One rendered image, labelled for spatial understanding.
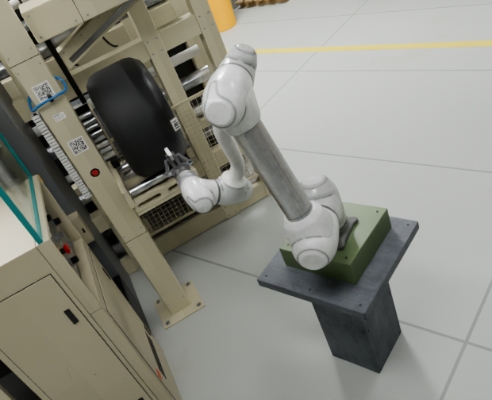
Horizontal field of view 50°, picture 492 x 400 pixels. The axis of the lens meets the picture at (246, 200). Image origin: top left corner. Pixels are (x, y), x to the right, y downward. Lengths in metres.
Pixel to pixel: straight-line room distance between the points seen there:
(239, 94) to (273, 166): 0.27
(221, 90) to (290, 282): 0.93
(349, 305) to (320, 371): 0.72
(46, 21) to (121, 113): 0.57
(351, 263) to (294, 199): 0.39
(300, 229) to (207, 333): 1.39
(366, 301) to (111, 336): 1.00
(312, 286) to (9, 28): 1.59
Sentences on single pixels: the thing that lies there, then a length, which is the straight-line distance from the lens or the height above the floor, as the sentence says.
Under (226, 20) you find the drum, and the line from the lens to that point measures 7.08.
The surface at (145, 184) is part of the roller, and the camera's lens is 2.62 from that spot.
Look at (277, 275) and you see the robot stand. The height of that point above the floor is 0.65.
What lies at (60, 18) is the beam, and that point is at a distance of 2.68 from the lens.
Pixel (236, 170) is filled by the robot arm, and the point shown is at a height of 1.11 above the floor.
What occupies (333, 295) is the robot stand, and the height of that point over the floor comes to 0.65.
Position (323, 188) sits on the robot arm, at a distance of 1.93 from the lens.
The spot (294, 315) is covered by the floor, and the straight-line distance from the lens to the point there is 2.90.
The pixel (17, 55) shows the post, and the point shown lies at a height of 1.69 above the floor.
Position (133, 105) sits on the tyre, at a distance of 2.39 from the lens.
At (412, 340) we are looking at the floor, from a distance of 2.68.
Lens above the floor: 2.18
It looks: 35 degrees down
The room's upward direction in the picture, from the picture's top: 24 degrees counter-clockwise
